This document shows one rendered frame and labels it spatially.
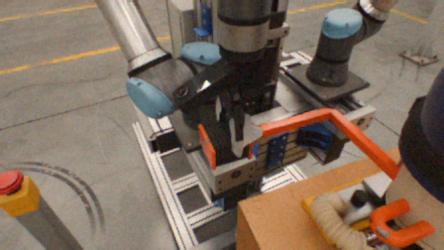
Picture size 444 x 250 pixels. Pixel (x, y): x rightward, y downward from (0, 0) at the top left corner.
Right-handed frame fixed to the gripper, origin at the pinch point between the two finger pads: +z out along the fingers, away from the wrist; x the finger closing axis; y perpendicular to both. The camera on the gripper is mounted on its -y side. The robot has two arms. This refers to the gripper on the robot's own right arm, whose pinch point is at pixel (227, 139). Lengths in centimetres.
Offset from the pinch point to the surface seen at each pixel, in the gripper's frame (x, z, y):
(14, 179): 21, 17, -48
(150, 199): 76, 121, -23
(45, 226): 19, 36, -49
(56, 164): 132, 122, -84
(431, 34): 152, 87, 306
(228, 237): 7, 61, 5
